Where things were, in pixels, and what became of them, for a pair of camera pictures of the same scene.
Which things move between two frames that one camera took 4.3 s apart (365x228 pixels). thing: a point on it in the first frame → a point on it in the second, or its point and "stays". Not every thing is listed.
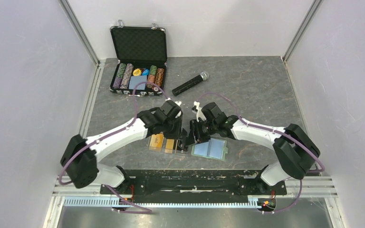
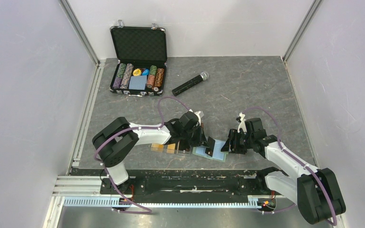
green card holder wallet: x=216 y=149 stays
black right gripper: x=195 y=136 → x=229 y=146
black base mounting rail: x=195 y=182 stays
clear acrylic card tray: x=157 y=143 stays
